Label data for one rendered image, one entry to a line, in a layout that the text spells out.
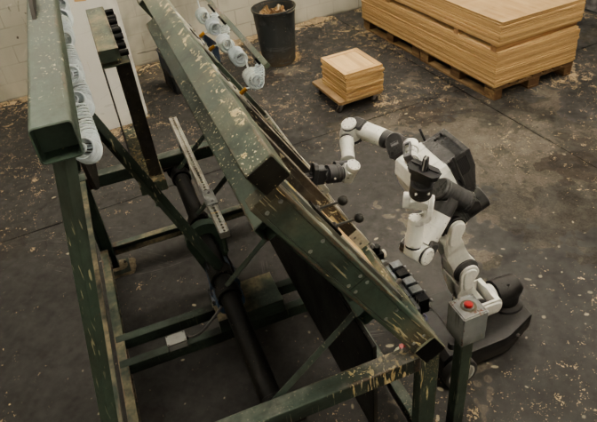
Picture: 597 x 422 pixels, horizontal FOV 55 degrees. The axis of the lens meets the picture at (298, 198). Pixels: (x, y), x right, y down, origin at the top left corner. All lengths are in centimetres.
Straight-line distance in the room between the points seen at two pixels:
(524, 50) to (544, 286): 271
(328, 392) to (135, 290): 210
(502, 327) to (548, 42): 344
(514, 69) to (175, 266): 369
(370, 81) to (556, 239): 242
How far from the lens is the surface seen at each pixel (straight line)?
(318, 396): 243
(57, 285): 449
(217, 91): 199
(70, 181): 152
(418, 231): 235
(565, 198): 481
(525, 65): 612
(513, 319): 358
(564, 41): 640
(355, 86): 572
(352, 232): 273
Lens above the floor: 280
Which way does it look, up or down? 37 degrees down
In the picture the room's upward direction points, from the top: 6 degrees counter-clockwise
